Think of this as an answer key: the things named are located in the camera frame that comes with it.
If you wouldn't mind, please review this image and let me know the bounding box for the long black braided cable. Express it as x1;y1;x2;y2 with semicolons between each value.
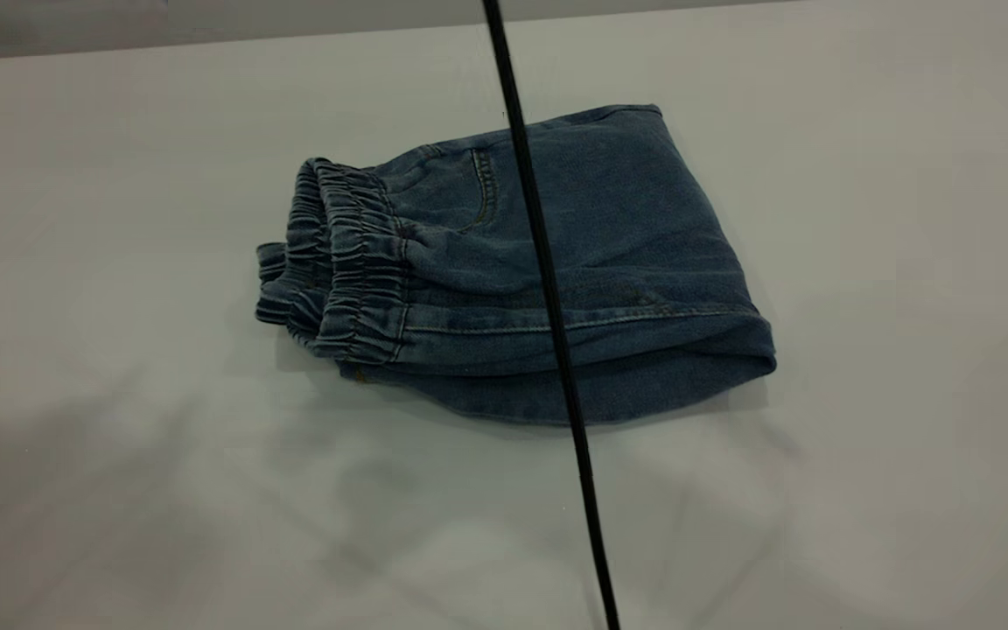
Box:
481;0;622;630

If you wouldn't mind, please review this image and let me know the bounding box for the white tablecloth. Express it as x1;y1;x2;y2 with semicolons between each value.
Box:
0;0;1008;630

